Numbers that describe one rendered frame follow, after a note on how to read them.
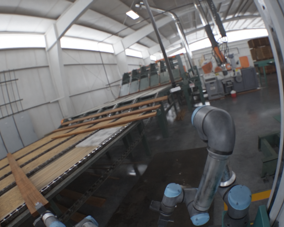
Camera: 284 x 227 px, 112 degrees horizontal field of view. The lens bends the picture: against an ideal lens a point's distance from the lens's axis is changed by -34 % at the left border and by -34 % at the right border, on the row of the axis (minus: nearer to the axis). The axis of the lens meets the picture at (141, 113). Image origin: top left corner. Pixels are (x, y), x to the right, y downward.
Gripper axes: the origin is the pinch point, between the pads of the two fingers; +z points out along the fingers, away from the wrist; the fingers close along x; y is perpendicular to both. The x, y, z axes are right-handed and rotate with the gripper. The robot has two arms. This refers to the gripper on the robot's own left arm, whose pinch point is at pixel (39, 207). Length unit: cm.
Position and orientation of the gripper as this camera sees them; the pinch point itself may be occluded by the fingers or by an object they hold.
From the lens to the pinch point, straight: 99.6
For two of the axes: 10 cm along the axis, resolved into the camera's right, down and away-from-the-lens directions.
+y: 5.0, -3.1, 8.1
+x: -2.9, -9.4, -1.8
